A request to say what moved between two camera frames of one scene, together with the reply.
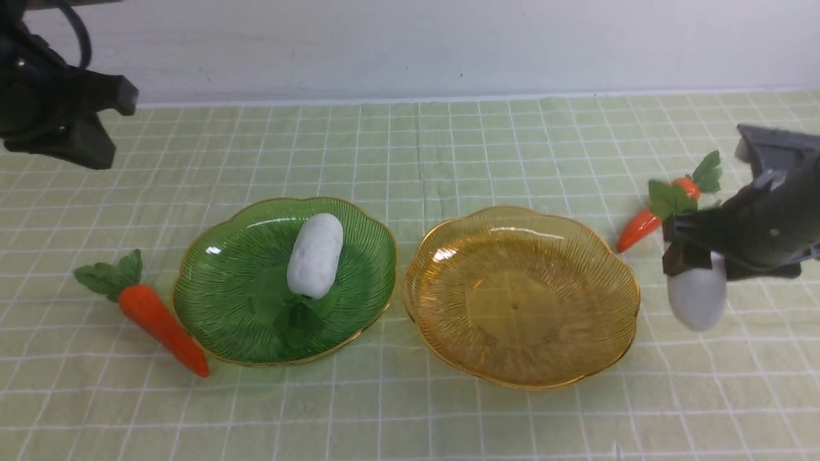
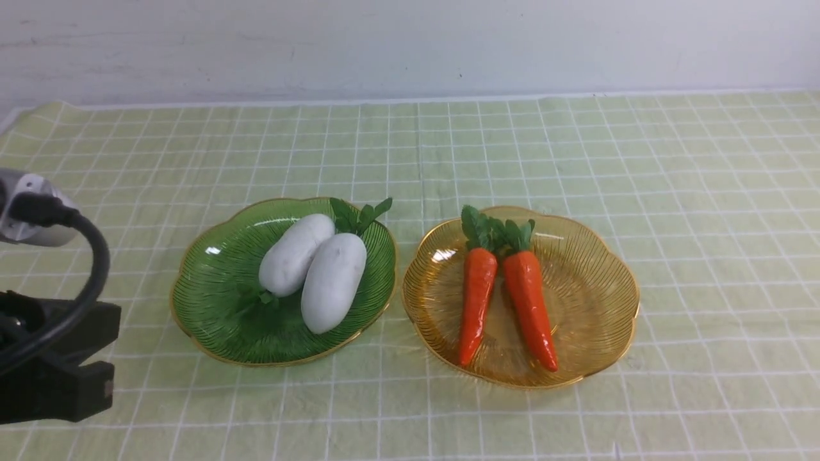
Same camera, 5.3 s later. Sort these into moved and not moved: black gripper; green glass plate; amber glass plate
Moved: black gripper
Not moved: amber glass plate; green glass plate
